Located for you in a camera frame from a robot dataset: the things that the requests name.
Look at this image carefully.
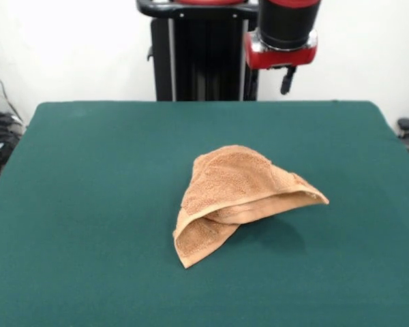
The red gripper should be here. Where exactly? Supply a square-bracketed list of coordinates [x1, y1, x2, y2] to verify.
[244, 32, 318, 95]

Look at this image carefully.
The tan terry towel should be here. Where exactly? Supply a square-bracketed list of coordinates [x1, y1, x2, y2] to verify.
[172, 144, 330, 270]

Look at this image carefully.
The dark green table cloth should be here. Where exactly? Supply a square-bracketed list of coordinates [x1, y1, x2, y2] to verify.
[0, 100, 409, 327]

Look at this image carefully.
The black equipment pile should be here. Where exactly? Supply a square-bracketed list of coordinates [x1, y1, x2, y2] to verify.
[0, 90, 25, 180]

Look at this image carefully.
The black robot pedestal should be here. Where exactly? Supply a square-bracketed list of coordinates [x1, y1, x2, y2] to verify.
[136, 0, 260, 102]

